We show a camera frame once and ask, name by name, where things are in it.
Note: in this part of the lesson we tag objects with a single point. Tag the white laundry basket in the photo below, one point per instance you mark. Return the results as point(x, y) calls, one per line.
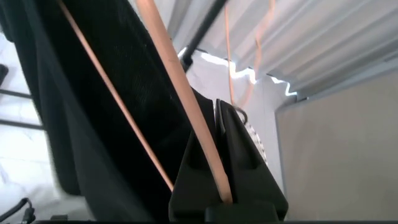
point(259, 143)

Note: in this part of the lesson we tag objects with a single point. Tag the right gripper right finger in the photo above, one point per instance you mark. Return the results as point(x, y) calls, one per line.
point(255, 186)

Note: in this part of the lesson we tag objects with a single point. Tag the black garment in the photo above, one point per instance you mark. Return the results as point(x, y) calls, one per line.
point(93, 124)

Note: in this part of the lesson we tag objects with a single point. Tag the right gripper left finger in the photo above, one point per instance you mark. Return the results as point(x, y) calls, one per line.
point(189, 193)

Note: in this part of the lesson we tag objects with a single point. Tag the pink clothes hanger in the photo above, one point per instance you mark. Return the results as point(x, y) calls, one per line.
point(229, 62)
point(177, 81)

